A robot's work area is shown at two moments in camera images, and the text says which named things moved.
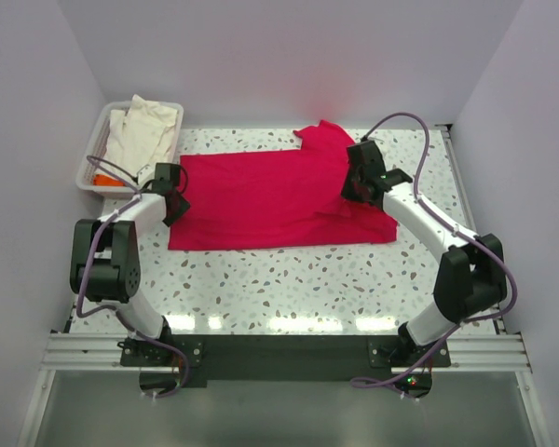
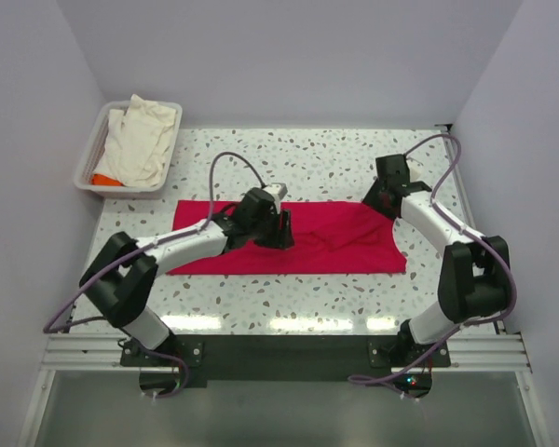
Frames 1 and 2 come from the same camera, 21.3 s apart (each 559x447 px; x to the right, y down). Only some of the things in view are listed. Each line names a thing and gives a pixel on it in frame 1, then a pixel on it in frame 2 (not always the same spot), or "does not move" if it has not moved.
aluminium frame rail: (69, 352) does not move
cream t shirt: (139, 138) does not move
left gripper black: (184, 206) → (281, 237)
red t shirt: (275, 199) → (329, 237)
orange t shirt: (106, 181) does not move
